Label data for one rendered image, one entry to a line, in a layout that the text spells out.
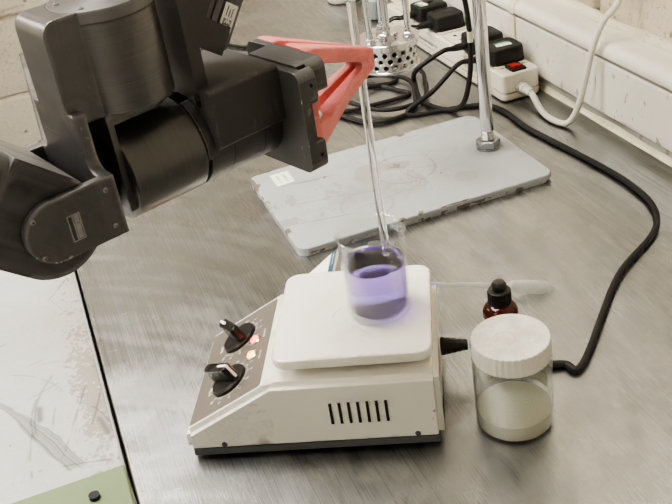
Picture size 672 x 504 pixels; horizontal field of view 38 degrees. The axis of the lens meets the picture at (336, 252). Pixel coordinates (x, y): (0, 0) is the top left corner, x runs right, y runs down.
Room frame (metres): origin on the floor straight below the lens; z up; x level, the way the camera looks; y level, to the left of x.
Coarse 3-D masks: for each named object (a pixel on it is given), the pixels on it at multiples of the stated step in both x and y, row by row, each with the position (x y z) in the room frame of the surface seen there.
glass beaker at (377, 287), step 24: (360, 216) 0.65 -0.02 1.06; (336, 240) 0.62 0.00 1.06; (360, 240) 0.65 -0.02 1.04; (360, 264) 0.61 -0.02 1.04; (384, 264) 0.60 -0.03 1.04; (360, 288) 0.61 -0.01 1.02; (384, 288) 0.60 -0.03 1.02; (408, 288) 0.62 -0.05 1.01; (360, 312) 0.61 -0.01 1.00; (384, 312) 0.60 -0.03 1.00
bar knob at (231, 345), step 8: (224, 320) 0.69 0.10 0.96; (224, 328) 0.67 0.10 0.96; (232, 328) 0.66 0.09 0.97; (240, 328) 0.69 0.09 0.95; (248, 328) 0.68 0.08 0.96; (232, 336) 0.66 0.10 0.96; (240, 336) 0.66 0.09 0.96; (248, 336) 0.67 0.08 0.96; (224, 344) 0.68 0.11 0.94; (232, 344) 0.67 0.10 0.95; (240, 344) 0.66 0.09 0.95; (232, 352) 0.66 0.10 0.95
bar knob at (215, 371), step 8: (208, 368) 0.63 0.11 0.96; (216, 368) 0.62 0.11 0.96; (224, 368) 0.61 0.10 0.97; (232, 368) 0.61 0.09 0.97; (240, 368) 0.62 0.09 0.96; (216, 376) 0.62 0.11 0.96; (224, 376) 0.61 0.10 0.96; (232, 376) 0.61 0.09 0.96; (240, 376) 0.61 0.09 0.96; (216, 384) 0.62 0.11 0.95; (224, 384) 0.61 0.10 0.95; (232, 384) 0.61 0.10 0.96; (216, 392) 0.61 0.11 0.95; (224, 392) 0.61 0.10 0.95
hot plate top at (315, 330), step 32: (288, 288) 0.68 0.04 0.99; (320, 288) 0.67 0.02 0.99; (416, 288) 0.65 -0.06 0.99; (288, 320) 0.63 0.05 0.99; (320, 320) 0.63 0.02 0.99; (352, 320) 0.62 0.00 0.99; (416, 320) 0.61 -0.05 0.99; (288, 352) 0.59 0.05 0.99; (320, 352) 0.58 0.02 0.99; (352, 352) 0.58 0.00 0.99; (384, 352) 0.57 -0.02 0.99; (416, 352) 0.57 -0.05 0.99
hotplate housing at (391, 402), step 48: (432, 288) 0.68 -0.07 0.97; (432, 336) 0.61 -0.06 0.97; (288, 384) 0.58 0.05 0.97; (336, 384) 0.57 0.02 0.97; (384, 384) 0.57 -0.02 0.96; (432, 384) 0.56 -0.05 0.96; (192, 432) 0.59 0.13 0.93; (240, 432) 0.58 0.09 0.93; (288, 432) 0.58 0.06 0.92; (336, 432) 0.57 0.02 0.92; (384, 432) 0.57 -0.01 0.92; (432, 432) 0.56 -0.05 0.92
